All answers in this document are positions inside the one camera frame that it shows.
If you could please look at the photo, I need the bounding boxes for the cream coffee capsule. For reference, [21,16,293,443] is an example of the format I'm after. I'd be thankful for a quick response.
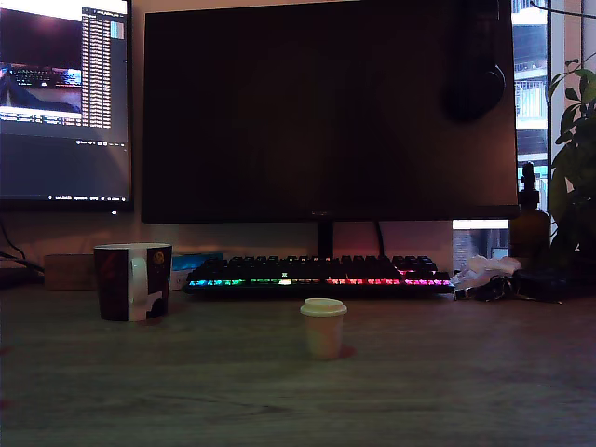
[299,297,348,360]

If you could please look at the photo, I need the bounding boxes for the black monitor stand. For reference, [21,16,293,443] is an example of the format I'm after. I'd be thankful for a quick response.
[318,221,335,260]

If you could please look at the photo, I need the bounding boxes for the rainbow backlit black keyboard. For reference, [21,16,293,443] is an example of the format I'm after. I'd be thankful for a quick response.
[181,254,456,296]

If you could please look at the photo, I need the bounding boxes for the large dark computer monitor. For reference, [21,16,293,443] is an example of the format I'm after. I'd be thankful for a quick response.
[141,0,521,224]

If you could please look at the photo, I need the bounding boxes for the white crumpled tissue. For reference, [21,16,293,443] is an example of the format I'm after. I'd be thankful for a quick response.
[449,255,523,291]

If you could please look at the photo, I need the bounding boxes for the bunch of keys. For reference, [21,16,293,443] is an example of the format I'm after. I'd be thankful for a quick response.
[454,274,518,303]

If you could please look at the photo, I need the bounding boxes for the black headphones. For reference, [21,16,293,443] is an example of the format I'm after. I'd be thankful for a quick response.
[440,0,508,124]

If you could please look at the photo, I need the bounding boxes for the amber dropper bottle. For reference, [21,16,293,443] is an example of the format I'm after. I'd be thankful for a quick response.
[509,161,552,269]

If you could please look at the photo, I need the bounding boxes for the tan wooden box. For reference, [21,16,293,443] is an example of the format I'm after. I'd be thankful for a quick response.
[44,253,98,291]

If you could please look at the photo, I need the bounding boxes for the lit computer monitor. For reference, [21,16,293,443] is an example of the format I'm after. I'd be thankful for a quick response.
[0,0,135,214]

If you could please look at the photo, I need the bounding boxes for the black pouch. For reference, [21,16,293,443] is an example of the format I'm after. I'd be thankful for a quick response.
[511,267,578,302]

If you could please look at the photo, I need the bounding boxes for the window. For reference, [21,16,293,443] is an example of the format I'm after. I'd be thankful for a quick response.
[452,0,596,262]

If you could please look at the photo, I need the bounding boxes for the green leafy plant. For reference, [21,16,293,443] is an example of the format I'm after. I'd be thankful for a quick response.
[547,58,596,271]

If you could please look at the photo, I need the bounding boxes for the dark mug with white handle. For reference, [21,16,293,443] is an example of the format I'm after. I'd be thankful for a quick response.
[93,241,173,323]

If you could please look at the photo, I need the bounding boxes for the black desk cable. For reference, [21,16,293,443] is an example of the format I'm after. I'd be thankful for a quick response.
[0,218,46,276]

